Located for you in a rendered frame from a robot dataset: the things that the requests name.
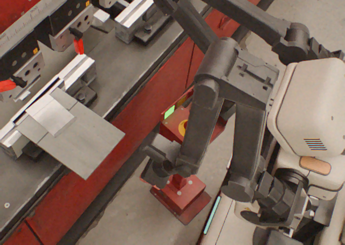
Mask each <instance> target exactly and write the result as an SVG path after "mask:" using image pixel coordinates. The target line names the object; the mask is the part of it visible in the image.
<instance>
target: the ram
mask: <svg viewBox="0 0 345 245"><path fill-rule="evenodd" d="M40 1H41V0H0V35H2V34H3V33H4V32H5V31H6V30H7V29H8V28H10V27H11V26H12V25H13V24H14V23H15V22H17V21H18V20H19V19H20V18H22V17H23V16H24V15H25V14H26V13H27V12H29V11H30V10H31V9H32V8H33V7H34V6H35V5H37V4H38V3H39V2H40ZM63 1H65V0H54V1H53V2H52V3H51V4H50V5H49V6H47V7H46V8H45V9H44V10H43V11H42V12H41V13H39V14H38V15H37V16H36V17H34V19H33V20H32V21H30V22H29V23H28V24H26V25H25V26H24V27H23V28H22V29H21V30H20V31H19V32H17V33H16V34H15V35H14V36H13V37H12V38H11V39H9V40H8V41H7V42H6V43H5V44H4V45H3V46H1V47H0V57H1V56H2V55H3V54H4V53H6V52H7V51H8V50H9V49H10V48H12V47H13V45H15V44H16V43H17V42H18V41H20V40H21V39H22V38H23V37H24V36H25V35H26V34H27V33H29V32H30V31H31V30H32V29H33V28H34V27H35V26H36V25H38V24H39V23H40V22H41V21H42V20H43V19H44V18H45V17H47V16H48V15H49V14H50V13H51V12H52V11H53V10H54V9H56V8H57V7H58V6H59V5H60V4H61V3H62V2H63Z"/></svg>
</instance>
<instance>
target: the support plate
mask: <svg viewBox="0 0 345 245"><path fill-rule="evenodd" d="M50 95H51V96H52V97H53V98H54V99H55V100H56V101H57V102H58V103H60V104H61V105H62V106H63V107H64V108H65V109H66V108H67V109H70V108H71V107H72V106H73V105H74V104H75V103H76V102H77V100H76V99H74V98H73V97H71V96H70V95H68V94H67V93H66V92H64V91H63V90H61V89H60V88H58V87H57V88H56V89H55V90H54V91H53V92H52V93H51V94H50ZM67 111H68V110H67ZM69 112H70V113H71V114H72V115H73V116H75V115H76V116H77V120H75V121H74V122H73V123H72V124H71V125H70V126H69V127H67V128H66V129H65V130H64V131H63V132H62V133H60V134H59V135H58V136H57V137H56V138H55V137H54V136H53V135H51V134H50V133H48V134H47V135H46V136H45V137H44V138H43V139H42V140H41V141H40V142H39V143H38V144H36V143H37V142H38V141H39V140H40V139H41V138H42V137H43V136H44V135H45V134H46V133H47V132H48V131H47V130H46V129H45V128H44V127H43V126H42V125H41V124H39V123H38V122H37V121H36V120H35V119H34V118H33V117H32V116H31V115H29V116H28V117H27V118H26V119H25V120H24V121H23V122H22V123H21V124H20V125H19V126H18V127H17V128H16V130H17V131H19V132H20V133H21V134H22V135H24V136H25V137H27V138H28V139H29V140H31V141H32V142H34V143H35V144H36V145H38V146H39V147H40V148H42V149H43V150H44V151H46V152H47V153H49V154H50V155H51V156H53V157H54V158H55V159H57V160H58V161H60V162H61V163H62V164H64V165H65V166H67V167H68V168H69V169H70V170H72V171H73V172H75V173H76V174H77V175H79V176H80V177H82V178H83V179H84V180H87V179H88V177H89V176H90V175H91V174H92V173H93V172H94V171H95V169H96V168H97V167H98V166H99V165H100V164H101V163H102V161H103V160H104V159H105V158H106V157H107V156H108V154H109V153H110V152H111V151H112V150H113V149H114V148H115V146H116V145H117V144H118V143H119V141H121V140H122V138H123V137H124V136H125V133H124V132H122V131H121V130H119V129H118V128H116V127H115V126H113V125H112V124H110V123H109V122H108V121H106V120H105V119H103V118H102V117H100V116H99V115H98V114H96V113H95V112H93V111H91V110H90V109H89V108H87V107H86V106H84V105H83V104H82V103H80V102H79V101H78V102H77V104H76V105H75V106H74V107H73V108H72V109H71V110H70V111H69Z"/></svg>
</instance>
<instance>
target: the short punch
mask: <svg viewBox="0 0 345 245"><path fill-rule="evenodd" d="M40 76H41V74H39V75H38V76H37V77H36V78H35V79H34V80H33V81H32V82H31V83H30V84H29V85H28V86H26V87H25V88H24V89H23V90H22V91H21V92H20V93H19V94H18V95H17V96H16V97H15V98H14V99H13V100H14V102H16V101H17V100H18V99H19V98H20V97H21V96H22V95H23V94H24V93H25V92H26V91H27V90H29V89H30V88H31V87H32V86H33V85H34V84H35V83H36V82H37V81H38V80H39V79H40Z"/></svg>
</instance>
